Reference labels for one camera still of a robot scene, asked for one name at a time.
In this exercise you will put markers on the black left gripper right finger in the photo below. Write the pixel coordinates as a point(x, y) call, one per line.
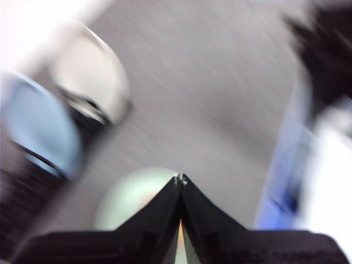
point(247, 247)

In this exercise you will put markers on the cream round plate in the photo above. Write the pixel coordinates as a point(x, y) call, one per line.
point(90, 74)

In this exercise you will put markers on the blue round plate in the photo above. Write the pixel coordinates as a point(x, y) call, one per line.
point(35, 123)

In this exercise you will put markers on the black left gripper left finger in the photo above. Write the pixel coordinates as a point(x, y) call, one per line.
point(123, 247)

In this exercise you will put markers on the green round plate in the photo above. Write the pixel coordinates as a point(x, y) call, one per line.
point(126, 198)

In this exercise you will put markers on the red yellow apple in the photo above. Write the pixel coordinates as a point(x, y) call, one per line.
point(180, 229)

